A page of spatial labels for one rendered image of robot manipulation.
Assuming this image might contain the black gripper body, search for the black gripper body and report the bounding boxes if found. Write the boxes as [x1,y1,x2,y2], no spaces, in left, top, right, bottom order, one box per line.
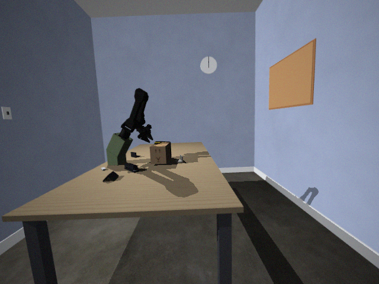
[136,125,151,139]

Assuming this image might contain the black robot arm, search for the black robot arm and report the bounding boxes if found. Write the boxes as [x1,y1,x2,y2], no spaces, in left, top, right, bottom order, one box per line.
[118,88,152,140]

